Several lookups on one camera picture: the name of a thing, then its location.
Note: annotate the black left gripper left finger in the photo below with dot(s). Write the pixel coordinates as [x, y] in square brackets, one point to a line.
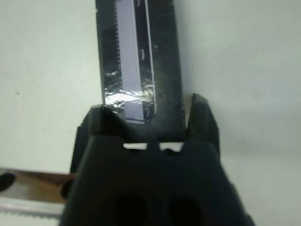
[98, 122]

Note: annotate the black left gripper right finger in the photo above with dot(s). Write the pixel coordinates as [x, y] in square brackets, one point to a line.
[202, 122]

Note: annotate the black box lid with window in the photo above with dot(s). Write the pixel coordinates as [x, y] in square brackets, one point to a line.
[164, 70]

